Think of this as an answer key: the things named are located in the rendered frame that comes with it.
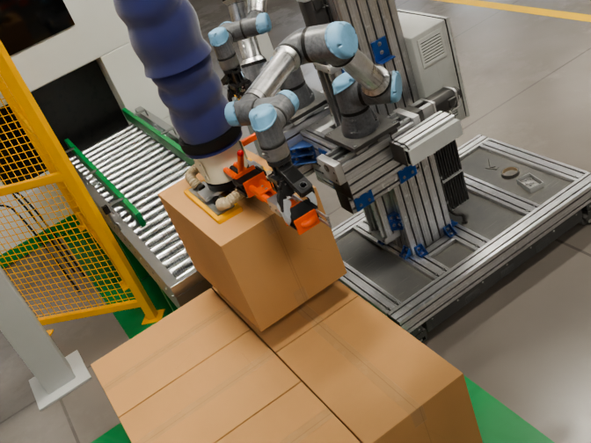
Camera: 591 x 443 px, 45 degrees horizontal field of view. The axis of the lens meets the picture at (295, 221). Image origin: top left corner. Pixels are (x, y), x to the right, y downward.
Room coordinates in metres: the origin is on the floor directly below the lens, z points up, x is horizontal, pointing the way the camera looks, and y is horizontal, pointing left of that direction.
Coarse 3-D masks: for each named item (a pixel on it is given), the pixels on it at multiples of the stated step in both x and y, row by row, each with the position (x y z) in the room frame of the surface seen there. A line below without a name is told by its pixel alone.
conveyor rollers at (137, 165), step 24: (96, 144) 4.79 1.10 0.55; (120, 144) 4.65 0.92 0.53; (144, 144) 4.44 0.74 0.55; (120, 168) 4.27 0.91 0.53; (144, 168) 4.13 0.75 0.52; (168, 168) 4.00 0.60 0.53; (144, 192) 3.76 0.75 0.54; (120, 216) 3.61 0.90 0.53; (144, 216) 3.48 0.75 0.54; (168, 216) 3.42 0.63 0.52; (144, 240) 3.27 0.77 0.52; (168, 240) 3.14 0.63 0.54; (168, 264) 2.93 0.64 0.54; (192, 264) 2.88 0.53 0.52
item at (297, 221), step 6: (300, 204) 1.83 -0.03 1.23; (306, 204) 1.81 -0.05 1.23; (294, 210) 1.81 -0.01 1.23; (300, 210) 1.79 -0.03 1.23; (306, 210) 1.78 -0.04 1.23; (312, 210) 1.77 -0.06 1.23; (294, 216) 1.77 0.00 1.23; (300, 216) 1.76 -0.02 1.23; (306, 216) 1.76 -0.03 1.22; (294, 222) 1.75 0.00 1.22; (300, 222) 1.75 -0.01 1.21; (318, 222) 1.77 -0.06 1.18; (294, 228) 1.79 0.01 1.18; (300, 228) 1.75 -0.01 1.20; (306, 228) 1.76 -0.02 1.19; (300, 234) 1.75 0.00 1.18
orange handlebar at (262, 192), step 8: (248, 136) 2.46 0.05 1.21; (224, 168) 2.28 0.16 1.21; (232, 176) 2.21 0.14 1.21; (264, 184) 2.05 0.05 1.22; (272, 184) 2.03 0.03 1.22; (256, 192) 2.03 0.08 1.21; (264, 192) 2.00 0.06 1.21; (272, 192) 2.01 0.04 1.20; (264, 200) 1.98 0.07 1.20; (312, 216) 1.76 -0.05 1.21; (304, 224) 1.74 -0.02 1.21; (312, 224) 1.74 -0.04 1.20
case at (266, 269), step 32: (256, 160) 2.53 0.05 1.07; (160, 192) 2.58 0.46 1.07; (224, 192) 2.37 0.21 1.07; (192, 224) 2.26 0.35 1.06; (224, 224) 2.15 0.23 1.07; (256, 224) 2.07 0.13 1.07; (320, 224) 2.15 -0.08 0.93; (192, 256) 2.52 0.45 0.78; (224, 256) 2.03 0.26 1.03; (256, 256) 2.06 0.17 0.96; (288, 256) 2.09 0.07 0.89; (320, 256) 2.13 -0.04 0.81; (224, 288) 2.24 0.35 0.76; (256, 288) 2.04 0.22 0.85; (288, 288) 2.08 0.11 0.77; (320, 288) 2.12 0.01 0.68; (256, 320) 2.02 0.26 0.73
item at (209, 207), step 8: (184, 192) 2.48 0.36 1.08; (192, 192) 2.43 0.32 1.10; (200, 200) 2.35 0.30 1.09; (208, 200) 2.32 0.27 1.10; (208, 208) 2.27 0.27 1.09; (216, 208) 2.24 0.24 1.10; (232, 208) 2.20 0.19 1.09; (240, 208) 2.19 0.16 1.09; (216, 216) 2.19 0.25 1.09; (224, 216) 2.17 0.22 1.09; (232, 216) 2.18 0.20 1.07
